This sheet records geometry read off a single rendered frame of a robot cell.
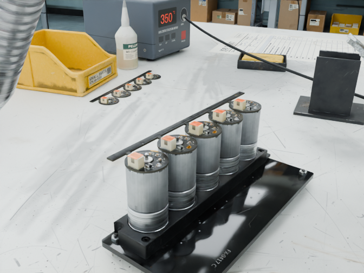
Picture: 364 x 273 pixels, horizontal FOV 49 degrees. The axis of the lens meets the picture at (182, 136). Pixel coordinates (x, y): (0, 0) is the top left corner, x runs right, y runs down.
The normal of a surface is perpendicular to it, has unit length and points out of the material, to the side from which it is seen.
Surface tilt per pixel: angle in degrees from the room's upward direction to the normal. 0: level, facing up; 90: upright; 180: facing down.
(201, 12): 86
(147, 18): 90
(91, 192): 0
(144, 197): 90
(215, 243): 0
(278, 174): 0
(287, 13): 91
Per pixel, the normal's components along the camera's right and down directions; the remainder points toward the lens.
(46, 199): 0.01, -0.90
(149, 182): 0.17, 0.43
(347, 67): -0.38, 0.40
